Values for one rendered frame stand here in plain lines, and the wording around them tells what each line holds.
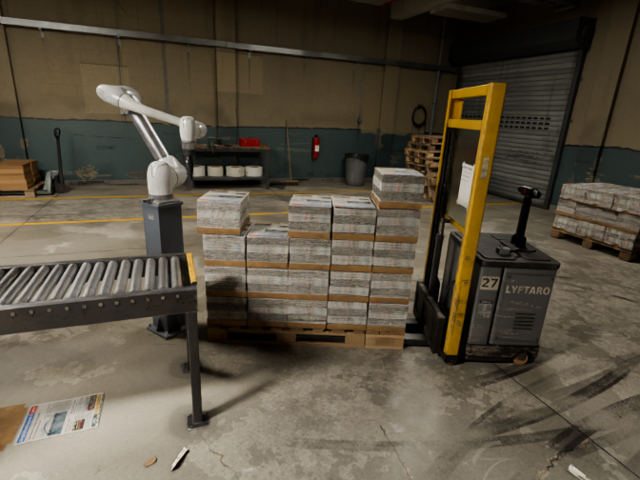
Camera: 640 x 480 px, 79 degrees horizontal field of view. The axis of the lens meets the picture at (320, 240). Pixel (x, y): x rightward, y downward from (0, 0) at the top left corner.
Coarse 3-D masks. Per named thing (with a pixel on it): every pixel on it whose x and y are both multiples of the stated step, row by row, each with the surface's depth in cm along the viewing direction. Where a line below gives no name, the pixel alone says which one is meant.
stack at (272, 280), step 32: (256, 224) 292; (288, 224) 296; (224, 256) 267; (256, 256) 267; (288, 256) 272; (320, 256) 268; (352, 256) 267; (224, 288) 274; (256, 288) 274; (288, 288) 276; (320, 288) 274; (352, 288) 274; (256, 320) 282; (288, 320) 283; (320, 320) 283; (352, 320) 283
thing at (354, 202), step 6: (336, 198) 279; (342, 198) 280; (348, 198) 281; (354, 198) 283; (360, 198) 284; (366, 198) 285; (336, 204) 260; (342, 204) 262; (348, 204) 263; (354, 204) 264; (360, 204) 265; (366, 204) 266; (372, 204) 267
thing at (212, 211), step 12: (204, 204) 255; (216, 204) 255; (228, 204) 255; (240, 204) 256; (204, 216) 259; (216, 216) 258; (228, 216) 259; (240, 216) 261; (228, 228) 261; (240, 228) 263
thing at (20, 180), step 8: (8, 160) 706; (16, 160) 711; (24, 160) 716; (32, 160) 721; (0, 168) 657; (8, 168) 660; (16, 168) 664; (24, 168) 673; (32, 168) 711; (0, 176) 660; (8, 176) 664; (16, 176) 668; (24, 176) 671; (32, 176) 710; (40, 176) 745; (0, 184) 663; (8, 184) 666; (16, 184) 671; (24, 184) 674; (32, 184) 705; (40, 184) 724; (32, 192) 682
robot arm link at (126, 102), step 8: (120, 96) 254; (128, 96) 256; (120, 104) 255; (128, 104) 255; (136, 104) 256; (144, 112) 258; (152, 112) 260; (160, 112) 263; (168, 120) 267; (176, 120) 269; (200, 128) 267; (200, 136) 270
